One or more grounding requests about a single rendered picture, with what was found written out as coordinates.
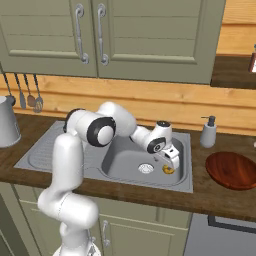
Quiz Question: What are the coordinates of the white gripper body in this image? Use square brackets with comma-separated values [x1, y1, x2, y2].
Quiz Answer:
[159, 147, 181, 171]

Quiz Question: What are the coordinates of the yellow squash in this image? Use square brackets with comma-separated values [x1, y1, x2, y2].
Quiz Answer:
[162, 164, 176, 175]

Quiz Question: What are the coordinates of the grey steel sink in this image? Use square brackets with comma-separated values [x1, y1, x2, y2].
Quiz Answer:
[13, 120, 194, 194]

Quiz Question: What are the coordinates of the brown wooden bowl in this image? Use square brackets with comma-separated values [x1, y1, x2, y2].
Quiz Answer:
[204, 151, 256, 191]

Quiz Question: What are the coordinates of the green base cupboard door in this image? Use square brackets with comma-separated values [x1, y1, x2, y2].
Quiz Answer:
[18, 199, 64, 256]
[97, 213, 190, 256]

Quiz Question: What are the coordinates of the grey soap dispenser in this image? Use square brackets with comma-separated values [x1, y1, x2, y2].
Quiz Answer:
[199, 115, 218, 149]

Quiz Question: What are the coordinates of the grey dishwasher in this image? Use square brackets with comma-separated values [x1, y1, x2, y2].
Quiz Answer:
[183, 212, 256, 256]

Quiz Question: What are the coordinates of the dark wooden shelf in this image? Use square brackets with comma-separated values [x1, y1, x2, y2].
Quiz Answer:
[210, 54, 256, 90]

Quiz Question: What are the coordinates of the small red white box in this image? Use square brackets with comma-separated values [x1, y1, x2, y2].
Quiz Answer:
[248, 49, 256, 74]

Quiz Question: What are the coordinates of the hanging grey slotted spoon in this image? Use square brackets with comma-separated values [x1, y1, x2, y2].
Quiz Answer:
[32, 73, 45, 114]

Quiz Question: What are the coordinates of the hanging brown spoon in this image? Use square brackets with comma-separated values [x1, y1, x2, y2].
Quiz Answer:
[22, 73, 37, 108]

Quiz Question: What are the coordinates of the hanging grey spatula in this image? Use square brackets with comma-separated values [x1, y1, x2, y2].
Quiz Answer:
[13, 73, 27, 110]

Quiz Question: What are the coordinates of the grey metal kettle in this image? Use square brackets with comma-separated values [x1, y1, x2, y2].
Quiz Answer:
[0, 95, 22, 149]

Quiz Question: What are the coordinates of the hanging grey ladle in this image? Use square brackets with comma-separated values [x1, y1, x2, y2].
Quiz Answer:
[1, 71, 17, 107]

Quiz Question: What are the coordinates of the silver base cupboard handle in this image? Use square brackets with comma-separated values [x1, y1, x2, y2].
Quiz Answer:
[101, 220, 111, 248]

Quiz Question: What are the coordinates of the green wall cupboard door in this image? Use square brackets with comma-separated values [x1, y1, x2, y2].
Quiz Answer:
[91, 0, 227, 85]
[0, 0, 98, 79]

